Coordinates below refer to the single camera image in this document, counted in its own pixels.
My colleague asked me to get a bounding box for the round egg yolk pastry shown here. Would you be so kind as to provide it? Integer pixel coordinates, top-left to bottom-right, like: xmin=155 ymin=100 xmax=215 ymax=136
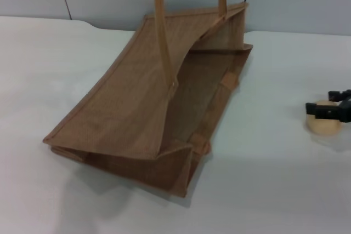
xmin=306 ymin=99 xmax=343 ymax=136

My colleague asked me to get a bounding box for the brown woven handbag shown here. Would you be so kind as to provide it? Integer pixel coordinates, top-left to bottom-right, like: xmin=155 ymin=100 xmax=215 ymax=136
xmin=42 ymin=0 xmax=254 ymax=199

